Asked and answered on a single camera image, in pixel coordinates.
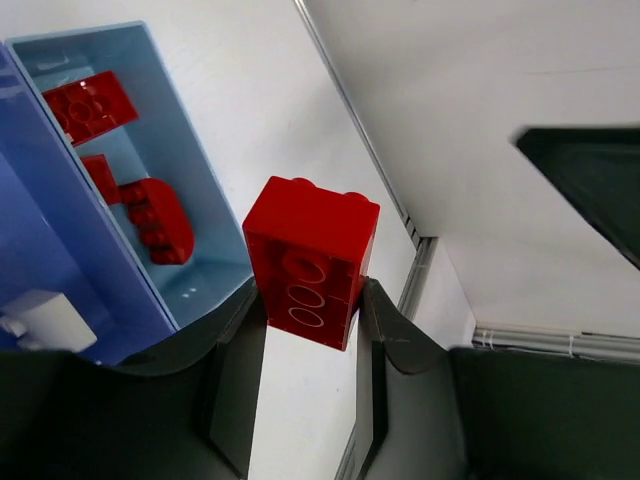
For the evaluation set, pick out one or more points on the aluminium side rail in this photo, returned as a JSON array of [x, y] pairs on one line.
[[438, 90]]

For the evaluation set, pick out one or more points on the tan lego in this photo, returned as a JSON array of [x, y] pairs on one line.
[[45, 320]]

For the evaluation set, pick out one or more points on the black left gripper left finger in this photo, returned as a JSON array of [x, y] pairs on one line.
[[194, 394]]

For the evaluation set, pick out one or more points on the red stepped lego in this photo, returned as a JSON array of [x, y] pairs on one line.
[[152, 207]]

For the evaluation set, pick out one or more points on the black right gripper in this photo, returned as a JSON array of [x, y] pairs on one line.
[[596, 170]]

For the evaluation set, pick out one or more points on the red rounded lego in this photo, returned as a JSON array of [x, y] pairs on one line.
[[90, 107]]

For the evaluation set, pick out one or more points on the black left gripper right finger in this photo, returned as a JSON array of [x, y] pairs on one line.
[[407, 419]]

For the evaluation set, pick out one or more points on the blue compartment tray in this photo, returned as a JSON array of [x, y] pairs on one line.
[[115, 233]]

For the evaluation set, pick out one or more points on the red rectangular lego brick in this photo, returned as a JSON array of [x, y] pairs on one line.
[[310, 250]]

